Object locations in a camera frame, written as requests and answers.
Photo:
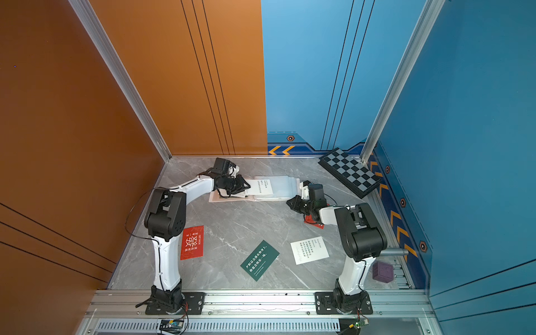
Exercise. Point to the red card left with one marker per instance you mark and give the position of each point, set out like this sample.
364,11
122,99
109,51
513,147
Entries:
192,245

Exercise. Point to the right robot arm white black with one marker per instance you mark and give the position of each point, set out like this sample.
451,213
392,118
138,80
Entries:
362,239

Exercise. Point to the purple box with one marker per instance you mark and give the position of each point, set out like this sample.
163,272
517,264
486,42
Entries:
383,272

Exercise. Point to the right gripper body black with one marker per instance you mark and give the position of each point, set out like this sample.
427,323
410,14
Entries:
310,207

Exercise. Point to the left circuit board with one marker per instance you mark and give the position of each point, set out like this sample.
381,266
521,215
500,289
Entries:
171,326

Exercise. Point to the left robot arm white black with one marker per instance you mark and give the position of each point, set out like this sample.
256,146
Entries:
166,220

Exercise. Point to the circuit board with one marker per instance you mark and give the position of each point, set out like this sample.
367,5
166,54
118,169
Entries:
171,326
356,326

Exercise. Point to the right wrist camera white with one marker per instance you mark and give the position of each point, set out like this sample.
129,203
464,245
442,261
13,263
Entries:
304,190

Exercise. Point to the aluminium front rail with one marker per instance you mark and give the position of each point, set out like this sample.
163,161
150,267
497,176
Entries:
261,304

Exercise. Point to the right aluminium corner post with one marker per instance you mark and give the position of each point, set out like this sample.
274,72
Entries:
421,32

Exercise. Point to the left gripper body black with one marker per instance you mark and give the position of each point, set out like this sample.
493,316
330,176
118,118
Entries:
227,185

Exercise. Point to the dark green card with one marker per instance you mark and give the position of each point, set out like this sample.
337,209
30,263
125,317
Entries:
261,258

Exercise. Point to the white card small text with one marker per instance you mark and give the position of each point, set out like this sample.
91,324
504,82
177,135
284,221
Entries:
309,250

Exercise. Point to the right circuit board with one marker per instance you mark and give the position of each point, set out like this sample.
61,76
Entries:
356,326

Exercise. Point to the black white checkerboard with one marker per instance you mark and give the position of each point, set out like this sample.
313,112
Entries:
350,172

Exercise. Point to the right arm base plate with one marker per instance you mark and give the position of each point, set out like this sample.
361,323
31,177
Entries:
335,303

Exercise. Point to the left aluminium corner post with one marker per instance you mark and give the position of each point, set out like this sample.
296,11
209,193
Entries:
90,21

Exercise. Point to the red card right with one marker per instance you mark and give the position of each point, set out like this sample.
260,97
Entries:
308,219

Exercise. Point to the aluminium corner post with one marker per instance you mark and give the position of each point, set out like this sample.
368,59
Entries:
421,32
90,21

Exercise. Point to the red card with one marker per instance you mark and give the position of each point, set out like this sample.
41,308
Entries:
308,219
192,245

